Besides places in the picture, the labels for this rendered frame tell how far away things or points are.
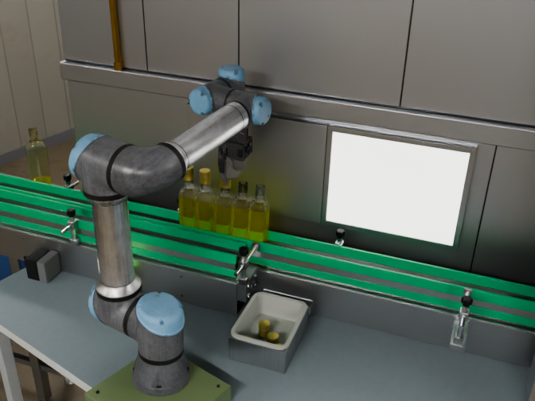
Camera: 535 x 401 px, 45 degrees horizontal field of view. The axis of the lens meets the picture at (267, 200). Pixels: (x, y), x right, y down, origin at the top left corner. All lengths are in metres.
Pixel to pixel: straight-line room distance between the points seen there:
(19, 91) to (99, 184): 3.49
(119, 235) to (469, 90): 1.01
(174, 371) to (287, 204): 0.69
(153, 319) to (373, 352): 0.70
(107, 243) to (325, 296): 0.74
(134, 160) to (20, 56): 3.53
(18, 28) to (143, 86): 2.77
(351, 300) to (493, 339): 0.42
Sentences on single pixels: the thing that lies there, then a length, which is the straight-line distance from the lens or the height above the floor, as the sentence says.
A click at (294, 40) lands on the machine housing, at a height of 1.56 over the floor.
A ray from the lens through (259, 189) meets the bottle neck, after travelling 1.95.
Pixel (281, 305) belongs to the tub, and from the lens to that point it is 2.00.
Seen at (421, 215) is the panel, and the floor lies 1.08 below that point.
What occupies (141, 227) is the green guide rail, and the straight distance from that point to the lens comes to 2.16.
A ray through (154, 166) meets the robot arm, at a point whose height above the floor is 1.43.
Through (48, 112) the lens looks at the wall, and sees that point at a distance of 5.13.
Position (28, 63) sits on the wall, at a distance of 4.95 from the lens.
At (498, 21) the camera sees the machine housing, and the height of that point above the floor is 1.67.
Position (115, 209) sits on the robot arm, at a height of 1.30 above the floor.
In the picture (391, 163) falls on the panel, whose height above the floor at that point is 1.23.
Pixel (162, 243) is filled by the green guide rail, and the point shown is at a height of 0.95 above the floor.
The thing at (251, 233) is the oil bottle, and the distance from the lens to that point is 2.02.
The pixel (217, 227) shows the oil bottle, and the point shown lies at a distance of 2.06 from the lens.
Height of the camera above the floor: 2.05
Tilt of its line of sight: 29 degrees down
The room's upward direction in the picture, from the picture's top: 1 degrees clockwise
